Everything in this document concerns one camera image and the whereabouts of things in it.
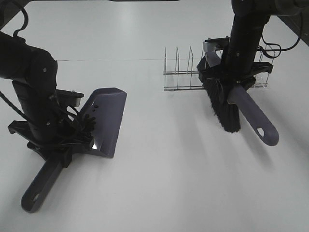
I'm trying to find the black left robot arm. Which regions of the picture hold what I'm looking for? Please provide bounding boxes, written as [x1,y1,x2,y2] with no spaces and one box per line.
[0,32,93,167]

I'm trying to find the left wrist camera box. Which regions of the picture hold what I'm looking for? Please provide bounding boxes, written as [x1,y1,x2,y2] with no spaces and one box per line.
[56,89,84,108]

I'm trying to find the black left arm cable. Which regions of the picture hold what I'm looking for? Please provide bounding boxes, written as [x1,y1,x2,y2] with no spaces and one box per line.
[0,0,29,38]

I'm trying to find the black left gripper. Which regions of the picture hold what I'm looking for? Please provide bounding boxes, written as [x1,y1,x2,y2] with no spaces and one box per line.
[8,94,94,167]

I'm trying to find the pile of coffee beans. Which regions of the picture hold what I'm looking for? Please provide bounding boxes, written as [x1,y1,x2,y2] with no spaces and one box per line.
[82,111,96,136]

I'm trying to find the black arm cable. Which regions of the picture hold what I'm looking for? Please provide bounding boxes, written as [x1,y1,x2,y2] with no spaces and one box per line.
[0,0,29,38]
[258,9,305,58]

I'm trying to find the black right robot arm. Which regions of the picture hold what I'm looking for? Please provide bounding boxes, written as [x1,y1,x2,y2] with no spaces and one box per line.
[197,0,309,93]

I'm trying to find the chrome wire rack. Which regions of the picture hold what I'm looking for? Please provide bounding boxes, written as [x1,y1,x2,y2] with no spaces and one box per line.
[162,46,274,91]

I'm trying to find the purple hand brush black bristles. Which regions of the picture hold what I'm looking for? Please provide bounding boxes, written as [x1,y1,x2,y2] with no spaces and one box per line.
[197,52,279,146]

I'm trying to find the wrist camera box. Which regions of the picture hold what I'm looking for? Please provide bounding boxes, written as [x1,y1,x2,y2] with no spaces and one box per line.
[203,36,230,53]
[56,89,84,108]

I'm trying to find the purple plastic dustpan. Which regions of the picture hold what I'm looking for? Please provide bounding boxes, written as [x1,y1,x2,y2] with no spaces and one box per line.
[21,87,127,213]

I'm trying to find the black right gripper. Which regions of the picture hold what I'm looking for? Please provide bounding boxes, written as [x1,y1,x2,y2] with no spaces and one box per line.
[198,45,273,91]

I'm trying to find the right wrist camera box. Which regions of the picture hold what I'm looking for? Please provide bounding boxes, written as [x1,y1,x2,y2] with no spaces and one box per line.
[203,36,230,53]

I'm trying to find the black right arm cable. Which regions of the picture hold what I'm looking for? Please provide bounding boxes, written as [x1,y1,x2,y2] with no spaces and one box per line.
[258,9,305,58]

